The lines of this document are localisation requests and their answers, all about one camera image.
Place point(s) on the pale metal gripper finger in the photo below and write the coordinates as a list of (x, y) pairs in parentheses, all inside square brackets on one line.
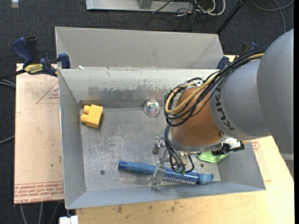
[(158, 175), (157, 146)]

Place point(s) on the grey metal bin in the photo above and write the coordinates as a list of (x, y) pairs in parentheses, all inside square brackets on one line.
[(130, 136)]

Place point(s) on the light green plastic thing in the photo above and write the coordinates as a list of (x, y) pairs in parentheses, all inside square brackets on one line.
[(208, 158)]

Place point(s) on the clear glass dome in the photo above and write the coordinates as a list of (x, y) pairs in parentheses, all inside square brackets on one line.
[(151, 107)]

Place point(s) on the yellow toy brick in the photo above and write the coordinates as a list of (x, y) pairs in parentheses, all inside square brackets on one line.
[(93, 116)]

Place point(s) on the black cylinder on white bracket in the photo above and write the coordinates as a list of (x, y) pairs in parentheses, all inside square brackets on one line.
[(230, 148)]

